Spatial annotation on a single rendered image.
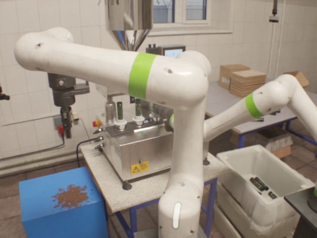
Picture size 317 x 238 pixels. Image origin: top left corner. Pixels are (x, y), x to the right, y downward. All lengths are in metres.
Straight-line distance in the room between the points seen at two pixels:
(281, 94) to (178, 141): 0.49
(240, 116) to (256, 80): 1.88
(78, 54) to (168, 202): 0.48
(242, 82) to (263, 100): 1.83
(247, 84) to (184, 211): 2.34
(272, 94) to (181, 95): 0.59
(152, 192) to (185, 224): 0.72
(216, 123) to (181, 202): 0.59
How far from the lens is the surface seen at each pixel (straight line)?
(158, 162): 1.57
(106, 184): 1.59
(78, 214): 1.75
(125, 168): 1.49
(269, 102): 1.15
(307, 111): 1.31
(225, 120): 1.27
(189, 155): 0.88
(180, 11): 3.77
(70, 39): 0.88
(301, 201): 1.34
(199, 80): 0.62
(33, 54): 0.76
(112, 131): 1.53
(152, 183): 1.57
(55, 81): 0.90
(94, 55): 0.68
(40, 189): 1.92
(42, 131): 3.08
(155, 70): 0.62
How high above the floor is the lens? 1.71
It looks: 24 degrees down
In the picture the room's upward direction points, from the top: straight up
